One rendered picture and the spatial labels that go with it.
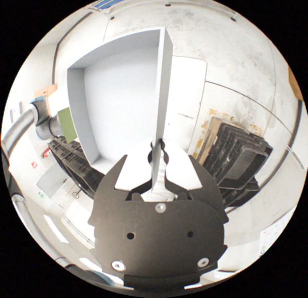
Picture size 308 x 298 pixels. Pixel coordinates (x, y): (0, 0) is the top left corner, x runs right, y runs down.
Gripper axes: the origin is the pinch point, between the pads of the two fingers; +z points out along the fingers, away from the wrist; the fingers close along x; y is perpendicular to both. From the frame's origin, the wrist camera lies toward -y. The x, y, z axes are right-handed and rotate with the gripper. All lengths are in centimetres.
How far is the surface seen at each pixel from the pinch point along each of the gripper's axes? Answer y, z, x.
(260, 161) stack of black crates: 23, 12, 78
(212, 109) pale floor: 6, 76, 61
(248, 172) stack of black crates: 39, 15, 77
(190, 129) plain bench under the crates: 5.9, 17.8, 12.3
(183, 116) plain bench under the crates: 1.5, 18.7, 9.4
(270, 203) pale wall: 121, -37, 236
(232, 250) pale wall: 254, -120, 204
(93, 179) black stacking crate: 33.6, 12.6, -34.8
